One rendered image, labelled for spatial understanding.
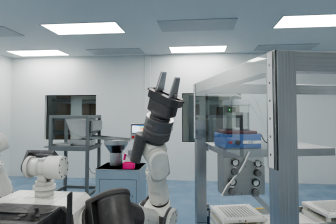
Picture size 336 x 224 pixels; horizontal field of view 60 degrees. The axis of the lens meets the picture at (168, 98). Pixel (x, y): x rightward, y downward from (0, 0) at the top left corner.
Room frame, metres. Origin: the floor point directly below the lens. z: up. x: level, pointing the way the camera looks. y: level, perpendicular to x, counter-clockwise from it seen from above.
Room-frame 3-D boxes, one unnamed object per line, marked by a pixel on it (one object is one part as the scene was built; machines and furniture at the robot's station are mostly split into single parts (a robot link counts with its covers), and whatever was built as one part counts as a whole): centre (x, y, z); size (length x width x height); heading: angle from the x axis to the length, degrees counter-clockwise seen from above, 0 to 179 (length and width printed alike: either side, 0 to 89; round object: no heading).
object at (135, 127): (4.48, 0.45, 1.07); 0.23 x 0.10 x 0.62; 84
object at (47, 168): (0.85, 0.35, 1.38); 0.10 x 0.07 x 0.09; 83
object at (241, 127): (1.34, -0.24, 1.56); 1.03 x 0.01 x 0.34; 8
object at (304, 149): (1.71, -0.56, 1.34); 0.62 x 0.38 x 0.04; 98
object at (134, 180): (4.36, 0.68, 0.38); 0.63 x 0.57 x 0.76; 84
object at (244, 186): (1.55, -0.38, 1.23); 0.22 x 0.11 x 0.20; 98
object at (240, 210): (1.67, -0.39, 0.99); 0.25 x 0.24 x 0.02; 8
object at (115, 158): (4.42, 0.72, 0.95); 0.49 x 0.36 x 0.38; 84
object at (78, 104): (7.11, 2.35, 1.43); 1.32 x 0.01 x 1.11; 84
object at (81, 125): (4.97, 1.38, 0.75); 1.43 x 1.06 x 1.50; 84
